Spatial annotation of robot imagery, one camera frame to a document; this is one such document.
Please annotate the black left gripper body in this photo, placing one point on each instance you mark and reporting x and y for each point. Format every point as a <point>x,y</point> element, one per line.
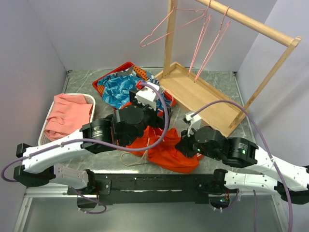
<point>151,119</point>

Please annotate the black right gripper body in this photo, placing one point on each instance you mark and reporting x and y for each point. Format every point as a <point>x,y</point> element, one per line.
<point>191,146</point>

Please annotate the orange drawstring shorts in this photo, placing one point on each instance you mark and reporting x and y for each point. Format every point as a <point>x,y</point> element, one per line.
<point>165,154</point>

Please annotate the pink wire hanger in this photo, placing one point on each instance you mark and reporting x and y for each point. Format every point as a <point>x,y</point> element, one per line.
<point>168,97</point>
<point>215,44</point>
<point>170,21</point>
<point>201,36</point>

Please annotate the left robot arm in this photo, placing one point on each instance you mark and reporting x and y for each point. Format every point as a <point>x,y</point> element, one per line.
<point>42,165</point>

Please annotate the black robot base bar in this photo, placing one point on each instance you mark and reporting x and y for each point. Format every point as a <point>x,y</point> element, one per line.
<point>158,188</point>

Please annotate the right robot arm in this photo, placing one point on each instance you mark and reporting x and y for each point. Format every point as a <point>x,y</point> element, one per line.
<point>272,174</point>

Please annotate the blue leaf-patterned shorts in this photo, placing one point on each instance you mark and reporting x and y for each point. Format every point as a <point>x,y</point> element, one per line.
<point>116,88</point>

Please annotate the red plastic bin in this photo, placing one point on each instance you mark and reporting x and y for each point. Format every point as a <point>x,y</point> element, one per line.
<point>126,68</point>

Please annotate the navy printed garment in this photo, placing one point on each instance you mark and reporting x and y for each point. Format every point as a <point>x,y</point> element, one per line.
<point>151,80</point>

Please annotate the wooden clothes rack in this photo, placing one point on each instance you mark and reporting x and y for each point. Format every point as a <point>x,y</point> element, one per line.
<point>194,95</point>

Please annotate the orange dotted garment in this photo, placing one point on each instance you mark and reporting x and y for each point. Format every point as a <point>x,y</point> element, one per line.
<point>140,73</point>

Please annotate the white perforated laundry basket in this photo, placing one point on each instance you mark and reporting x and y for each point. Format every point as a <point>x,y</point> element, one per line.
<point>46,142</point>

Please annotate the pink garment in basket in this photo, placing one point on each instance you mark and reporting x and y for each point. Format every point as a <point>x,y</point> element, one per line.
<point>65,116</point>

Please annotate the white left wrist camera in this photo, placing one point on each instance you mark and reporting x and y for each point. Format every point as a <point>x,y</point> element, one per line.
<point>146,96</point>

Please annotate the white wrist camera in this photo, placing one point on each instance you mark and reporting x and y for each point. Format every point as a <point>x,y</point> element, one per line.
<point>194,122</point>
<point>146,96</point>

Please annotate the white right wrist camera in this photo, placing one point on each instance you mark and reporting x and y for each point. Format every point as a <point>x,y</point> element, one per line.
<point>194,122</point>

